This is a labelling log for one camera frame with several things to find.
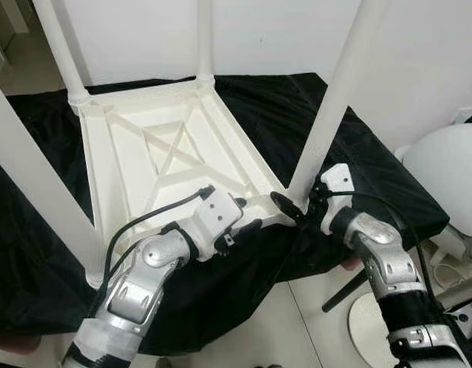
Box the black cloth table cover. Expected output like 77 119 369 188
0 73 450 357

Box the white appliance power cord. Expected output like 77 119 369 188
434 257 470 288

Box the white round stand base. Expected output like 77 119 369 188
347 291 398 367

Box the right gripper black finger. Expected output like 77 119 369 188
270 192 306 224

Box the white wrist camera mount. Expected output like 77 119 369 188
194 192 244 258
320 163 353 235

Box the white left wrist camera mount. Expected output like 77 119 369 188
194 192 244 258

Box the white plastic children table top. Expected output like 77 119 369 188
75 75 298 291

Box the white power strip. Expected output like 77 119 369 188
451 303 472 332

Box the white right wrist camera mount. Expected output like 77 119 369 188
320 163 353 235

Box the white plastic table leg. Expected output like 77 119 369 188
196 0 215 85
286 0 392 208
0 77 107 288
33 0 93 107

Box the black metal table brace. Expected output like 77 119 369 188
322 272 367 313

